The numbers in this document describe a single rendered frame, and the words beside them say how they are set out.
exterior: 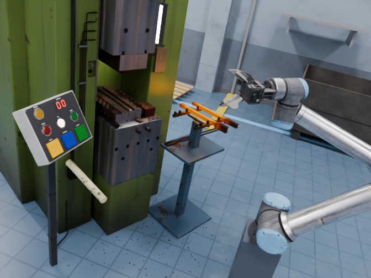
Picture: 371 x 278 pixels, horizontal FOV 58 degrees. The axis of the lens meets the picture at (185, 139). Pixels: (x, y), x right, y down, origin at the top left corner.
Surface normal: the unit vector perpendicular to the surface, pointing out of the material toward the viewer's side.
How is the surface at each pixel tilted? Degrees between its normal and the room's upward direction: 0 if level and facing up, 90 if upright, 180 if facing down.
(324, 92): 90
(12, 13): 90
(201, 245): 0
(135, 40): 90
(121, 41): 90
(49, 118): 60
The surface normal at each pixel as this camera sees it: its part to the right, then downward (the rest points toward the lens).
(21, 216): 0.17, -0.86
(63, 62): 0.66, 0.45
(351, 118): -0.38, 0.39
